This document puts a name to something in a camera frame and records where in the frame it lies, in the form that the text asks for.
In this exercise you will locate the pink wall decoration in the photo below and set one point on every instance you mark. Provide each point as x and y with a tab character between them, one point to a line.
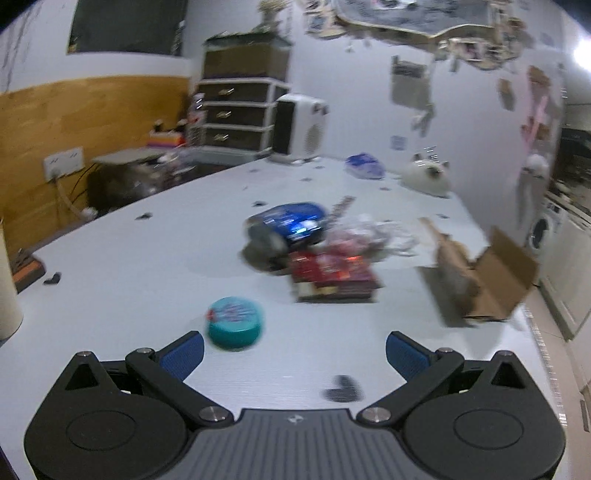
538	117

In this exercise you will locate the white space heater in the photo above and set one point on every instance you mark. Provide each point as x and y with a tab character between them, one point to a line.
300	129

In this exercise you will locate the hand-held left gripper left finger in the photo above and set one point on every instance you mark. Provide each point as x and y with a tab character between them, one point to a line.
184	354

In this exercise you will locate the white wall outlet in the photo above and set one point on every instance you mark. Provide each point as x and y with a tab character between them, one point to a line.
62	162

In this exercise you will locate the colourful striped box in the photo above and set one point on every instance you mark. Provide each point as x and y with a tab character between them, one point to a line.
164	137

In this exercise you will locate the dried flower bunch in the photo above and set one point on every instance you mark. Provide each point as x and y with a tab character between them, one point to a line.
270	9

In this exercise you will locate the white plush toy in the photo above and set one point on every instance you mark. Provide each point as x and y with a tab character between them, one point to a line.
535	165

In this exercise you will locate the black chalkboard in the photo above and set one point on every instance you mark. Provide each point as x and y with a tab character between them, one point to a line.
129	25

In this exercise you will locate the blue and white pouch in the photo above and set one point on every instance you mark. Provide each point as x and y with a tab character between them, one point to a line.
364	166

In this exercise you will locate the white washing machine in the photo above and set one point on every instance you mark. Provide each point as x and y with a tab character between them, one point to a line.
545	227

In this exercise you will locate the hanging wall calendar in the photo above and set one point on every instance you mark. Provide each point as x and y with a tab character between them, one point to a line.
410	81

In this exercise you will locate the black and orange box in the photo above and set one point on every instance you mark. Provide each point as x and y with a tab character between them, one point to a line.
28	272

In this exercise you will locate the teal round tin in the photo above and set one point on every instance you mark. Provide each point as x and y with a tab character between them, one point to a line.
235	323

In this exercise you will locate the wooden wall map board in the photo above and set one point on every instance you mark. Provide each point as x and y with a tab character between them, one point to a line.
415	18

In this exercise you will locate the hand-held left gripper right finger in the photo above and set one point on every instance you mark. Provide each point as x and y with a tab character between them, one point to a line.
405	354

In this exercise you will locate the white plastic bag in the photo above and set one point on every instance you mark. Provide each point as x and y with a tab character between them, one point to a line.
383	233

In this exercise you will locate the red box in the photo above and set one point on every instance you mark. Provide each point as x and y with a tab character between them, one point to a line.
332	272

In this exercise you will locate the white cat plush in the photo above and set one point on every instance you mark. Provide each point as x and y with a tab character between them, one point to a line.
425	179

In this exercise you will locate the brown cardboard box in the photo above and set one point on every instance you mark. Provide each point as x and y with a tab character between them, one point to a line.
498	284

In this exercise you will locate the white kitchen cabinets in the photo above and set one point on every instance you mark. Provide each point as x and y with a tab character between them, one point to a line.
570	277

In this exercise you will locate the dark drawer cabinet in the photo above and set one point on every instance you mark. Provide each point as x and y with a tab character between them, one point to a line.
235	99

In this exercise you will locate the small grey side table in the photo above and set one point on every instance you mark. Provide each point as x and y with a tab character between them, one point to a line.
124	157

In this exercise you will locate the white paper roll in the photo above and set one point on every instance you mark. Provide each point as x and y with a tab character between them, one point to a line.
8	286

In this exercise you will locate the crushed blue can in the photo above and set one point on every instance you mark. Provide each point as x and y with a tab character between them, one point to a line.
291	221

